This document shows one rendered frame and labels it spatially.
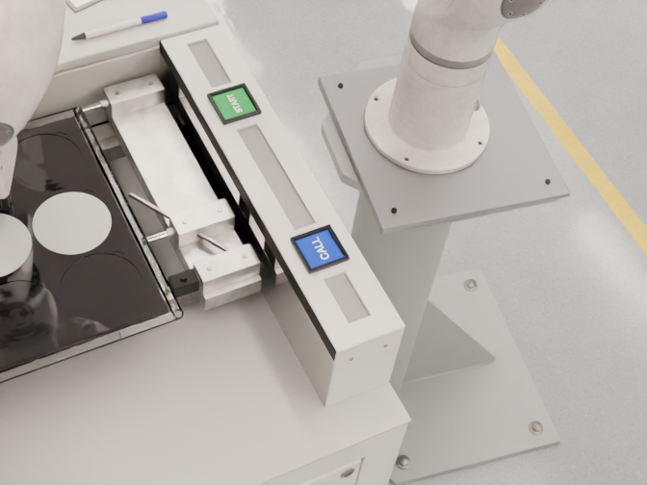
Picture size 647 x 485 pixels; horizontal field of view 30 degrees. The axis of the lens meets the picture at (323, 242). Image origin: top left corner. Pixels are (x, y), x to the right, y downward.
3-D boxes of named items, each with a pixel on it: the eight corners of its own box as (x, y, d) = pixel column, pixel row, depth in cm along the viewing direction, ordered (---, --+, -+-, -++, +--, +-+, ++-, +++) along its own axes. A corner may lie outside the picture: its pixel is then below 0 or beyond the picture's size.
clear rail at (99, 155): (174, 323, 151) (174, 317, 150) (71, 113, 169) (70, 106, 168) (185, 319, 151) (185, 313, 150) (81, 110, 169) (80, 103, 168)
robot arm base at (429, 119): (457, 68, 189) (484, -20, 174) (508, 160, 180) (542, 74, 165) (345, 90, 184) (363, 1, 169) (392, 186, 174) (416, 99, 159)
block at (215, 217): (178, 247, 159) (178, 234, 156) (168, 228, 160) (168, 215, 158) (234, 228, 161) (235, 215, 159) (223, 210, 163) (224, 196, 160)
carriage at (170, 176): (204, 312, 157) (205, 299, 154) (104, 114, 174) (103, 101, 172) (261, 292, 159) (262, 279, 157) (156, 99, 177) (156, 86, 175)
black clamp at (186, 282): (174, 299, 153) (173, 288, 151) (168, 286, 154) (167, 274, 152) (199, 290, 155) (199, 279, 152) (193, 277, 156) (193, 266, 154)
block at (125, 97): (112, 117, 170) (111, 103, 168) (103, 101, 172) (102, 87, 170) (165, 102, 173) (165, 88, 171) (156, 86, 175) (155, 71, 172)
